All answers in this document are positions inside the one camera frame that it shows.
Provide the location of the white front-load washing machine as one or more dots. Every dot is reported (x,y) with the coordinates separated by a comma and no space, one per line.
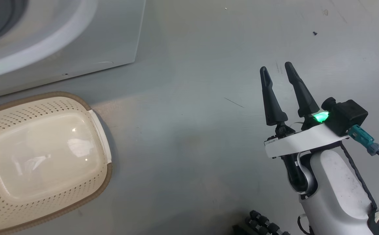
(78,42)

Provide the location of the cream perforated laundry basket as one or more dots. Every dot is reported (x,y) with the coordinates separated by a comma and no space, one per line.
(39,156)

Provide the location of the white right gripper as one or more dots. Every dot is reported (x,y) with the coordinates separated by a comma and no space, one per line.
(307,140)

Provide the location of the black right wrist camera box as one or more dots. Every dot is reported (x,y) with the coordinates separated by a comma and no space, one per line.
(348,116)

